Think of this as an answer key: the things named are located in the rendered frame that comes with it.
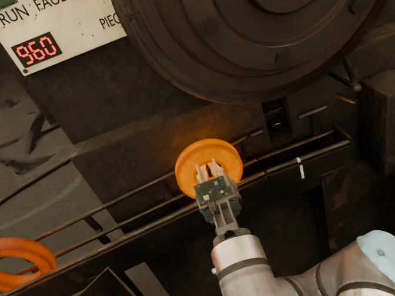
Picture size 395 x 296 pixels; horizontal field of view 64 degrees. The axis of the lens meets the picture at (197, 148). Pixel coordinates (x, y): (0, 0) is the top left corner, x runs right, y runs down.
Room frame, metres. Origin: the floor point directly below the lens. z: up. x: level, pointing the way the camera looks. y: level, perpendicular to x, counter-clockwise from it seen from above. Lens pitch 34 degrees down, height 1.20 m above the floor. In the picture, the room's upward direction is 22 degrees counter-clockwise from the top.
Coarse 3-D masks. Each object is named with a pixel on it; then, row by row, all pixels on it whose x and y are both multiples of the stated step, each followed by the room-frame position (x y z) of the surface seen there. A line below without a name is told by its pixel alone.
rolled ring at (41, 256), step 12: (0, 240) 0.58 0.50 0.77; (12, 240) 0.58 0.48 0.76; (24, 240) 0.58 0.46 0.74; (0, 252) 0.56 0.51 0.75; (12, 252) 0.56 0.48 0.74; (24, 252) 0.56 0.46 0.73; (36, 252) 0.56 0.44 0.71; (48, 252) 0.58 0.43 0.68; (36, 264) 0.56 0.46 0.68; (48, 264) 0.55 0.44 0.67; (0, 276) 0.59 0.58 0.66; (12, 276) 0.59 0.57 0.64; (24, 276) 0.59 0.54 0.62; (36, 276) 0.58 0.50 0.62; (0, 288) 0.57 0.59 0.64; (12, 288) 0.57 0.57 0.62
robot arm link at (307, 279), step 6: (318, 264) 0.28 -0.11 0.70; (312, 270) 0.28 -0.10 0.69; (288, 276) 0.30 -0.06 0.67; (294, 276) 0.29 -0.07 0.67; (300, 276) 0.29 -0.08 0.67; (306, 276) 0.28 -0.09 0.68; (312, 276) 0.27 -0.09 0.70; (294, 282) 0.27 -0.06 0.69; (300, 282) 0.27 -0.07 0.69; (306, 282) 0.27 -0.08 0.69; (312, 282) 0.26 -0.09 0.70; (300, 288) 0.26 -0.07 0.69; (306, 288) 0.26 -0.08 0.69; (312, 288) 0.25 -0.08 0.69; (318, 288) 0.24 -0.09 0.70; (300, 294) 0.25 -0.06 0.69; (306, 294) 0.25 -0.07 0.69; (312, 294) 0.25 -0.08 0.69; (318, 294) 0.24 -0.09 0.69
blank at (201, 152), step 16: (192, 144) 0.57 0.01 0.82; (208, 144) 0.55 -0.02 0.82; (224, 144) 0.55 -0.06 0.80; (192, 160) 0.54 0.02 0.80; (208, 160) 0.54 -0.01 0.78; (224, 160) 0.54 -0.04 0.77; (240, 160) 0.54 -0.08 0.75; (176, 176) 0.55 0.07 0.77; (192, 176) 0.54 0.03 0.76; (240, 176) 0.54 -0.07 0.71; (192, 192) 0.54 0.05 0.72
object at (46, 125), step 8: (0, 48) 3.12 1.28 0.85; (8, 56) 3.12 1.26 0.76; (8, 64) 3.12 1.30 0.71; (16, 72) 3.12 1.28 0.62; (24, 80) 3.12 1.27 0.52; (24, 88) 3.12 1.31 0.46; (32, 88) 3.12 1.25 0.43; (32, 96) 3.12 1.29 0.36; (40, 104) 3.12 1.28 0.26; (48, 112) 3.12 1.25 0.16; (48, 120) 3.12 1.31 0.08; (48, 128) 3.04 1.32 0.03; (56, 128) 3.03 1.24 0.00
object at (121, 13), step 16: (112, 0) 0.52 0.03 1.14; (128, 0) 0.52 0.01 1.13; (384, 0) 0.50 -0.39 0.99; (128, 16) 0.52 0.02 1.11; (368, 16) 0.50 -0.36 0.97; (128, 32) 0.52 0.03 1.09; (144, 32) 0.52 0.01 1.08; (144, 48) 0.52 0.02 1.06; (160, 48) 0.52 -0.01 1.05; (352, 48) 0.50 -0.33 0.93; (160, 64) 0.52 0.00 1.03; (336, 64) 0.51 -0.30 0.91; (176, 80) 0.52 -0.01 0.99; (192, 80) 0.52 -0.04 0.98; (304, 80) 0.51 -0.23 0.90; (208, 96) 0.52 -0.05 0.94; (224, 96) 0.52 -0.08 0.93; (240, 96) 0.51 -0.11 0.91; (256, 96) 0.51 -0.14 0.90; (272, 96) 0.51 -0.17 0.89
